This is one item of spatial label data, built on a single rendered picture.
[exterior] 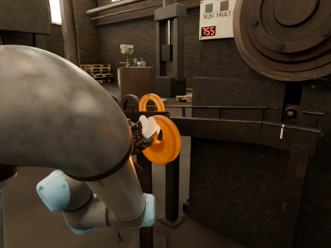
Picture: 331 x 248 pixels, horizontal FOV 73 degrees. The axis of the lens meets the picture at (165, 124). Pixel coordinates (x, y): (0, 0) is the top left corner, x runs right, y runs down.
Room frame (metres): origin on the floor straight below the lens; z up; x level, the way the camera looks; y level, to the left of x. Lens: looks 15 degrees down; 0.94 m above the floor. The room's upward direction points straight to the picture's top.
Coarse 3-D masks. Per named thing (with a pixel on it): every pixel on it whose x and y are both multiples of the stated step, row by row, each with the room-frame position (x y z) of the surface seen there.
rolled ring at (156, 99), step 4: (144, 96) 1.32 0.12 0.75; (148, 96) 1.30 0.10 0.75; (152, 96) 1.28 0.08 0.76; (156, 96) 1.28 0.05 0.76; (140, 100) 1.34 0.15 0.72; (144, 100) 1.32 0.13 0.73; (156, 100) 1.26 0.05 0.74; (160, 100) 1.26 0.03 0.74; (140, 104) 1.34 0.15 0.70; (144, 104) 1.34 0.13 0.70; (156, 104) 1.26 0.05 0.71; (160, 104) 1.25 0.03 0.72; (140, 108) 1.34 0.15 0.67; (144, 108) 1.35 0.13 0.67; (160, 108) 1.25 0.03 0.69; (164, 108) 1.26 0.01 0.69
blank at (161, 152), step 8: (160, 120) 0.63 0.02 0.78; (168, 120) 0.64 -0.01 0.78; (168, 128) 0.61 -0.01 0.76; (176, 128) 0.63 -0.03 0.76; (168, 136) 0.61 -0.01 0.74; (176, 136) 0.61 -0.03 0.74; (152, 144) 0.65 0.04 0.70; (160, 144) 0.63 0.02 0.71; (168, 144) 0.61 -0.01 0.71; (176, 144) 0.60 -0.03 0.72; (144, 152) 0.67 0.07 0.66; (152, 152) 0.65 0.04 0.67; (160, 152) 0.63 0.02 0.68; (168, 152) 0.61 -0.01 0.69; (176, 152) 0.61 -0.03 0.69; (152, 160) 0.65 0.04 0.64; (160, 160) 0.63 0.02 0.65; (168, 160) 0.61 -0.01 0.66
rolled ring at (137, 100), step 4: (124, 96) 1.44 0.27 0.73; (128, 96) 1.41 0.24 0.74; (132, 96) 1.39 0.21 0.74; (136, 96) 1.41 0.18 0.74; (124, 100) 1.44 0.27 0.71; (128, 100) 1.45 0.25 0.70; (132, 100) 1.39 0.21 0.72; (136, 100) 1.37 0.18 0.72; (120, 104) 1.46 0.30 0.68; (124, 104) 1.45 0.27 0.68; (136, 104) 1.37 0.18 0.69; (124, 108) 1.45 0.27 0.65; (136, 108) 1.37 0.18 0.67
